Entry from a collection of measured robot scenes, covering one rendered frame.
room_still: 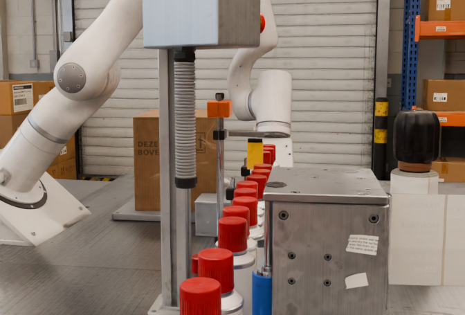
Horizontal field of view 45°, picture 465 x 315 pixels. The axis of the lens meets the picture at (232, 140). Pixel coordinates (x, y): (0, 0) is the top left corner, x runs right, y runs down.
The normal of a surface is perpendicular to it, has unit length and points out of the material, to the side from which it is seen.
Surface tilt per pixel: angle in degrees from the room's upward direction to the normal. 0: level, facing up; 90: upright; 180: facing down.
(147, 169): 90
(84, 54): 69
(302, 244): 90
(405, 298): 0
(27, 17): 90
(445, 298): 0
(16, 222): 40
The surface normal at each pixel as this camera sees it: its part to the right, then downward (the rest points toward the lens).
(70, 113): 0.74, -0.40
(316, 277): -0.14, 0.13
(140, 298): 0.00, -0.99
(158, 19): -0.68, 0.10
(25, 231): 0.63, -0.74
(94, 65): 0.36, -0.04
